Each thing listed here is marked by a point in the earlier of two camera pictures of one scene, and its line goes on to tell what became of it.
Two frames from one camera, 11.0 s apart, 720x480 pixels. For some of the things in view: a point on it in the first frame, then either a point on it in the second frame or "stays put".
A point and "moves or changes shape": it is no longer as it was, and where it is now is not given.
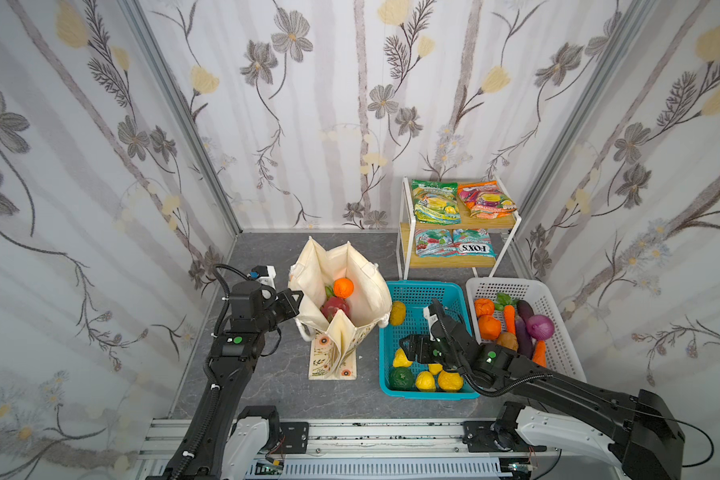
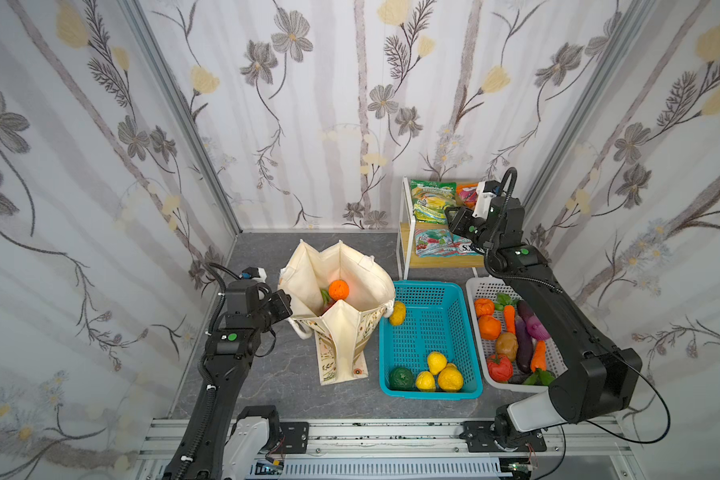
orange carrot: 509,314 stays put
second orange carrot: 539,355 stays put
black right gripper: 438,324 -> 458,219
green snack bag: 436,203 stays put
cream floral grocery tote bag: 336,344 moves or changes shape
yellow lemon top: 397,313 stays put
